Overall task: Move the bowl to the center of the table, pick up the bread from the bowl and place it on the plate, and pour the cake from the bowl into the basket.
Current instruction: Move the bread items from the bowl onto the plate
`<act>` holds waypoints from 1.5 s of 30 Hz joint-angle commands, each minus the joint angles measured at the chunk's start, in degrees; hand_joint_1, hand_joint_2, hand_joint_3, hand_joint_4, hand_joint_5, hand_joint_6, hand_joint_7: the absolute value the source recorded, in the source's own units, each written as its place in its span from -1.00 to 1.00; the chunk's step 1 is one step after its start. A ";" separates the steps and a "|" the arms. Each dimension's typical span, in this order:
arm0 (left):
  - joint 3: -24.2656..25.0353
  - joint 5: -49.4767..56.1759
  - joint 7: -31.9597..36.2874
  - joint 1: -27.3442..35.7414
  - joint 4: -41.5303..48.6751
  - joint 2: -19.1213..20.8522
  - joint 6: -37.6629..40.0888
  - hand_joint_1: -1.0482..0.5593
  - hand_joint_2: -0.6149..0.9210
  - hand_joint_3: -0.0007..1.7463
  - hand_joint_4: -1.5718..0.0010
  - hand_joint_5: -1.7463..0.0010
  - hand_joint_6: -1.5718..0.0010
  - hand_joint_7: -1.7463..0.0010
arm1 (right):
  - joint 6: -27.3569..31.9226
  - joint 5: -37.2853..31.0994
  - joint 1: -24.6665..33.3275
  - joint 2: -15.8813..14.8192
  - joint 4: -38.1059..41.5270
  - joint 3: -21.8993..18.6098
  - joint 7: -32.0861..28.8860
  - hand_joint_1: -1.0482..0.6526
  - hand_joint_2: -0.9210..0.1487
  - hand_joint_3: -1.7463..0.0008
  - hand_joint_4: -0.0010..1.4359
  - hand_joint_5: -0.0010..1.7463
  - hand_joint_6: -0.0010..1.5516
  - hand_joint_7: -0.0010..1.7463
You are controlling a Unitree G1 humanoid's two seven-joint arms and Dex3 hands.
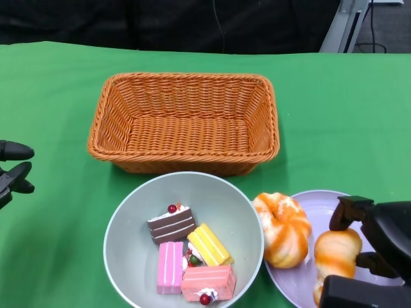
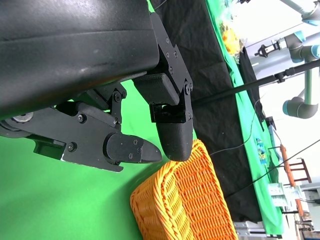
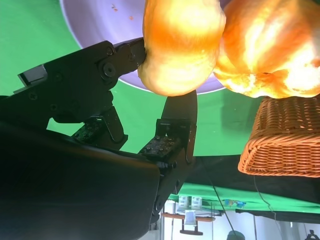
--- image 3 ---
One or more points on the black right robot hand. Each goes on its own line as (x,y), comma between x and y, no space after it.
(62,187)

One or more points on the golden sliced loaf bread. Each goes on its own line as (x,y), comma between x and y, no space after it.
(182,50)

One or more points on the pale lavender round plate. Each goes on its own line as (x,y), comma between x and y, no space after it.
(100,20)

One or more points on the orange wicker basket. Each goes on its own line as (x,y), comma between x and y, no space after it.
(282,140)

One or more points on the brown wooden rack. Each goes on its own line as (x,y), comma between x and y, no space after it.
(187,218)

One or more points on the black backdrop cloth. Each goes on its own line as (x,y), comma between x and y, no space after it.
(225,172)

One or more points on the green tablecloth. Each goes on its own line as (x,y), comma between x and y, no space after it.
(220,125)

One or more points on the printed green cloth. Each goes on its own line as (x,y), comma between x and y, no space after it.
(275,202)

